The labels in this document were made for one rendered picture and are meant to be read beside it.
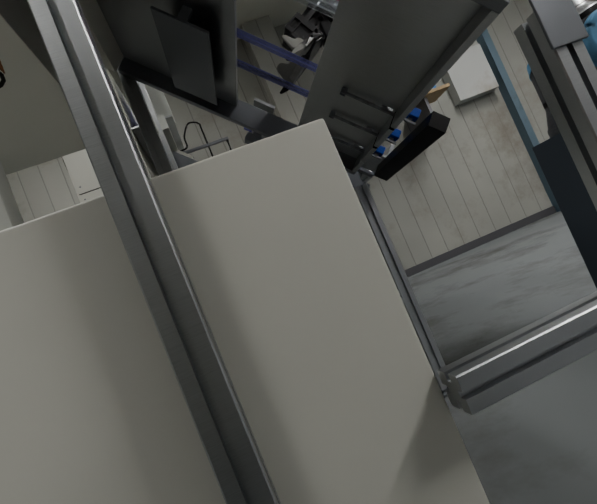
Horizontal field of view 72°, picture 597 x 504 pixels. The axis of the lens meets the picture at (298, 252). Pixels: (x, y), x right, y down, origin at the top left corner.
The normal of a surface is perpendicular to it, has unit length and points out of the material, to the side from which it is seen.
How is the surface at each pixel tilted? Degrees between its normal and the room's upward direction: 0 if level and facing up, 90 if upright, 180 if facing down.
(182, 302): 90
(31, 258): 90
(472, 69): 90
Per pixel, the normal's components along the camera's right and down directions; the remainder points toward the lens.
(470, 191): 0.10, -0.10
